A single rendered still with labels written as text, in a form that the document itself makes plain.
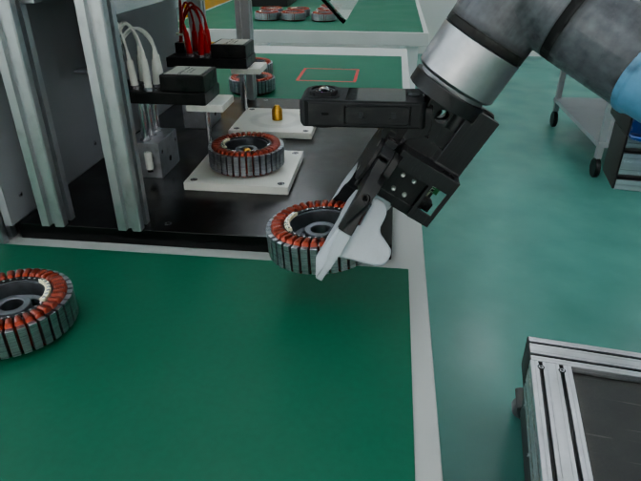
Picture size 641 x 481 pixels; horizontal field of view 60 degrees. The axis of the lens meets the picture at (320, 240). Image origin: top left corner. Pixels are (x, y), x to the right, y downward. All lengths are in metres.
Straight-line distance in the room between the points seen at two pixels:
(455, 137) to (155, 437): 0.35
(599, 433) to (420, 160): 0.91
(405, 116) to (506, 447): 1.12
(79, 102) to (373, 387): 0.63
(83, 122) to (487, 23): 0.64
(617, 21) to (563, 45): 0.04
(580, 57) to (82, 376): 0.48
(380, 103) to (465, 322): 1.42
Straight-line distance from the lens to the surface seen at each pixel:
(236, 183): 0.80
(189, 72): 0.83
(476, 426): 1.54
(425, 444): 0.46
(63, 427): 0.51
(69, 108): 0.90
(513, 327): 1.89
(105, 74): 0.66
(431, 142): 0.53
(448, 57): 0.49
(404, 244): 0.71
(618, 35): 0.47
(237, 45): 1.04
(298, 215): 0.60
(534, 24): 0.49
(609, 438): 1.32
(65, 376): 0.55
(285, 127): 1.04
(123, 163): 0.69
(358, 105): 0.51
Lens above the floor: 1.09
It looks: 29 degrees down
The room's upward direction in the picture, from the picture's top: straight up
